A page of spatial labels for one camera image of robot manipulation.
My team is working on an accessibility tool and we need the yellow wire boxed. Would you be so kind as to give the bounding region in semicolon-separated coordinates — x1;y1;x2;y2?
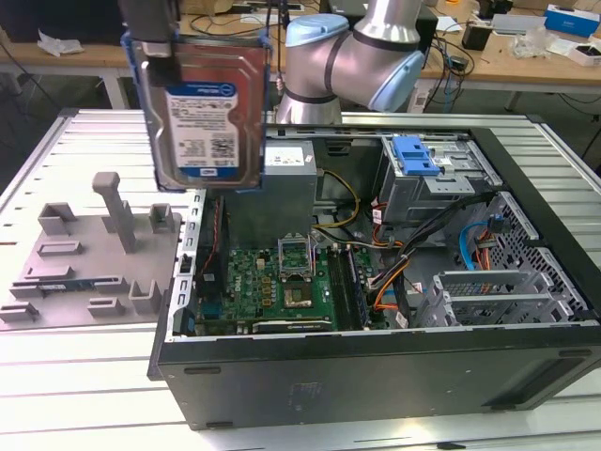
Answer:
313;168;362;232

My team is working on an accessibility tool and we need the black PC case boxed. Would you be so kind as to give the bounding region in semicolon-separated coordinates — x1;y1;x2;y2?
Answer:
146;114;601;431

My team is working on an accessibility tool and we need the crumpled clear plastic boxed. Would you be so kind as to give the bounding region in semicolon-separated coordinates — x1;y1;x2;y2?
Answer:
37;29;85;58

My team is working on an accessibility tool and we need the grey power supply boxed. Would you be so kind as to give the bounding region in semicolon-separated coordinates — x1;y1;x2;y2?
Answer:
223;139;316;236

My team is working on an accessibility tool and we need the RAM stick in slot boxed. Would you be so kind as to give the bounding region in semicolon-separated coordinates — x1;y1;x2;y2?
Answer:
347;247;368;328

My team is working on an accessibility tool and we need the grey parts rack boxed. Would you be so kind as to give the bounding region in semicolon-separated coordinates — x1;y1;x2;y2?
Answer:
0;171;184;333

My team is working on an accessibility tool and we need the grey optical drive cage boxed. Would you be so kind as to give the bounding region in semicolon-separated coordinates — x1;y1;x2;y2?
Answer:
378;135;500;227

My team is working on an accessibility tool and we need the small black box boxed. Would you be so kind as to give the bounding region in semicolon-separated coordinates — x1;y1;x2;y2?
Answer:
461;23;494;52

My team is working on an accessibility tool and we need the hard disk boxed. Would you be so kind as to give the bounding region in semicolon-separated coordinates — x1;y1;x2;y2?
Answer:
119;29;274;194

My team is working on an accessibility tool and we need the green motherboard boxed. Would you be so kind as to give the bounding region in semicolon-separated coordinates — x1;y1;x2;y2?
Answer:
200;244;377;334

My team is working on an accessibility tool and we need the blue drive cage latch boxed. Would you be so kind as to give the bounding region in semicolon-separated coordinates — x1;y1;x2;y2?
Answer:
393;135;440;178

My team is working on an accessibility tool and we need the metal socket cover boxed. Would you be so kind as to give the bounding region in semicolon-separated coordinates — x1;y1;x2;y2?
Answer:
277;234;314;281

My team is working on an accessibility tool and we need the grey metal disk bay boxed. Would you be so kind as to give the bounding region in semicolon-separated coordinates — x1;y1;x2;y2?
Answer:
416;270;565;329

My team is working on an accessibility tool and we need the large black box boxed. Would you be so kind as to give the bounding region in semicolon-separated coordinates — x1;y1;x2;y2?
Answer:
0;0;129;48

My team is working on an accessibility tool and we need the clear plastic bag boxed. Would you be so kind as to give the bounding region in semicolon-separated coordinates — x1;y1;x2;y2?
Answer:
511;26;551;60

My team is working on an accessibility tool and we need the black graphics card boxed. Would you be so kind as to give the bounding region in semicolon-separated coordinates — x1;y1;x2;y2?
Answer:
251;319;332;335

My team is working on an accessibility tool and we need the black cable bundle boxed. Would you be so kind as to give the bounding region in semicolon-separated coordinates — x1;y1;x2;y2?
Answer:
396;190;499;264

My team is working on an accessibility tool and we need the black rear case fan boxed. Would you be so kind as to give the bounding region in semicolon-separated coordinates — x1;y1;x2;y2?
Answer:
195;194;231;302

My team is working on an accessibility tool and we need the flat grey box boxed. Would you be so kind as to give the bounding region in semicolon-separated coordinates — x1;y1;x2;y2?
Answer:
489;12;548;37

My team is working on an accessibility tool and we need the orange wire bundle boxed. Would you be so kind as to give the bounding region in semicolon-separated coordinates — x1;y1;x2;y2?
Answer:
368;239;414;314

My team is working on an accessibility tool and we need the RAM stick on rack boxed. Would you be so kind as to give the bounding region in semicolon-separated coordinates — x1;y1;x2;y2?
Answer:
35;280;102;292

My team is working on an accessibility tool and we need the blue data wire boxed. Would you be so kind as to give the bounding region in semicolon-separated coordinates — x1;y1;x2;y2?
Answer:
458;213;512;272

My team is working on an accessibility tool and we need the CPU socket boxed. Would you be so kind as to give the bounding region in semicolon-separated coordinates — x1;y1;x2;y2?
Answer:
281;280;315;312

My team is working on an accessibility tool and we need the black RAM slot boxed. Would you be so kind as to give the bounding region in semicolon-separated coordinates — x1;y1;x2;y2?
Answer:
327;246;352;331

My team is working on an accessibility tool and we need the white open box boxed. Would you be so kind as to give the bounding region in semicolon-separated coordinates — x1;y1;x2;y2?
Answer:
566;39;601;68

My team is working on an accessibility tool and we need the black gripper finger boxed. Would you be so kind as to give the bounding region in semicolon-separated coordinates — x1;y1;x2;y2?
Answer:
124;0;183;91

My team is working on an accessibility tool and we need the blue cardboard box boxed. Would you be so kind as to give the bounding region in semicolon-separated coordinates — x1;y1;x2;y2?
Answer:
543;4;601;40

